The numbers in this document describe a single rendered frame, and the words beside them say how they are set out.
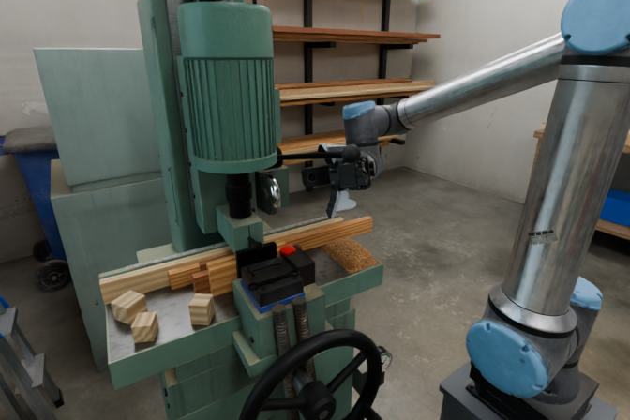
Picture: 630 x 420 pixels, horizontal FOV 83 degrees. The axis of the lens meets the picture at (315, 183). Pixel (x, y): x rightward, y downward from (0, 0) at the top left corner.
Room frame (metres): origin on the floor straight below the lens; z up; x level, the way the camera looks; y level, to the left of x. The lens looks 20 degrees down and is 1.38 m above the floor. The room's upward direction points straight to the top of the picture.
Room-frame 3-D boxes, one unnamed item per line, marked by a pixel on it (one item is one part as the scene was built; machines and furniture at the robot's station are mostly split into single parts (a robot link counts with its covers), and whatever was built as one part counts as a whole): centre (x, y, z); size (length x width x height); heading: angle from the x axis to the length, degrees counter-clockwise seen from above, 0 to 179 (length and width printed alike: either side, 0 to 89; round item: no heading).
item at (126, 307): (0.58, 0.36, 0.92); 0.04 x 0.04 x 0.04; 65
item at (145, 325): (0.52, 0.31, 0.92); 0.04 x 0.03 x 0.04; 8
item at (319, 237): (0.81, 0.08, 0.92); 0.56 x 0.02 x 0.04; 121
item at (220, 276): (0.69, 0.14, 0.93); 0.20 x 0.02 x 0.07; 121
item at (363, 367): (0.76, -0.13, 0.58); 0.12 x 0.08 x 0.08; 31
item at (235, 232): (0.77, 0.18, 0.99); 0.14 x 0.07 x 0.09; 31
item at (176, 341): (0.66, 0.12, 0.87); 0.61 x 0.30 x 0.06; 121
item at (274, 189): (0.93, 0.13, 1.02); 0.12 x 0.03 x 0.12; 31
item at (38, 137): (2.18, 1.59, 0.48); 0.64 x 0.54 x 0.97; 127
